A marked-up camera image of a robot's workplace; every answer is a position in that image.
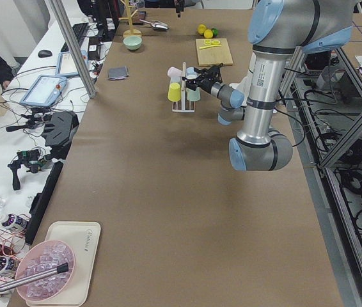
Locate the yellow lemon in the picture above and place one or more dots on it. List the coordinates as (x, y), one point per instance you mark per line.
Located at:
(201, 29)
(208, 33)

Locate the grey plastic cup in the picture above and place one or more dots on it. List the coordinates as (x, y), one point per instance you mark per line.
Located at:
(175, 79)

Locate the pink bowl of ice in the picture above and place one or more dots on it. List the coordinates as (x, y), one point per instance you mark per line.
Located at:
(46, 255)

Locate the bamboo cutting board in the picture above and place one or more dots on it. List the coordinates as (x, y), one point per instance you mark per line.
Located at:
(216, 55)

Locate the black computer mouse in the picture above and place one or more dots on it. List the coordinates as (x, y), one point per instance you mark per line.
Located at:
(44, 53)

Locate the mint green bowl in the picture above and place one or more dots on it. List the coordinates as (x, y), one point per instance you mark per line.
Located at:
(133, 42)

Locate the pink plastic cup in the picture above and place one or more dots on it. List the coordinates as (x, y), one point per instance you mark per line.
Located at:
(174, 72)

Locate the mint green plastic cup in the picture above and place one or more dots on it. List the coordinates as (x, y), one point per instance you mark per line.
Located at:
(193, 95)

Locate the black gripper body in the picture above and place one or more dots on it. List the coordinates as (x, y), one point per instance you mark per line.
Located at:
(178, 8)
(207, 86)

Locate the blue teach pendant tablet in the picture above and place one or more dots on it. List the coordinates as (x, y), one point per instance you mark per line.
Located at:
(44, 91)

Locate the light blue plastic cup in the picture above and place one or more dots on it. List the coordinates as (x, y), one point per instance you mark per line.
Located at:
(191, 73)

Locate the aluminium frame post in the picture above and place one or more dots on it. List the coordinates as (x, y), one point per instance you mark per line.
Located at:
(63, 21)

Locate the grey folded cloth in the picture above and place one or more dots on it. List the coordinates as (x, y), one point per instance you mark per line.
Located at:
(118, 73)

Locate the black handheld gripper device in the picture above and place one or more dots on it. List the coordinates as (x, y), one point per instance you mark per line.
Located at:
(32, 160)

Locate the metal scoop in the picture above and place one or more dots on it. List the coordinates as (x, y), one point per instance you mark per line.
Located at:
(156, 25)

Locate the wooden mug tree stand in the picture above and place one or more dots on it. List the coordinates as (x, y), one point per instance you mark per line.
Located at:
(130, 11)

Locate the black pedal stand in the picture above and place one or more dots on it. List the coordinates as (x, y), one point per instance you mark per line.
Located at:
(58, 133)

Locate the black keyboard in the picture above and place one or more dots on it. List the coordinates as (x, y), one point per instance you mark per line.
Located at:
(80, 30)

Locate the yellow plastic cup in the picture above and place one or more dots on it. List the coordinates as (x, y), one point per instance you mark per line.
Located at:
(174, 92)

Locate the white wire cup rack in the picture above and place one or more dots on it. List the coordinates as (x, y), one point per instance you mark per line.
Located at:
(183, 106)

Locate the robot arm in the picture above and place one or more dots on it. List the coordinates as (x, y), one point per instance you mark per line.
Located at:
(275, 30)

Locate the green lime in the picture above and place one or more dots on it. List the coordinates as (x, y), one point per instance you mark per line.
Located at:
(215, 32)

